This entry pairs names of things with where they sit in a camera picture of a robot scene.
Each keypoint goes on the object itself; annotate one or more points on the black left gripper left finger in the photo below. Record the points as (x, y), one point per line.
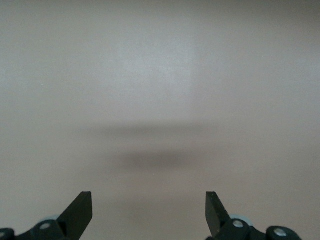
(75, 217)

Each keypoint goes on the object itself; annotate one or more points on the brown table cover mat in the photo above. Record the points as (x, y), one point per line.
(160, 62)

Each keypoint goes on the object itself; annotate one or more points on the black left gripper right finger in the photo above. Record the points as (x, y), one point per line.
(217, 217)

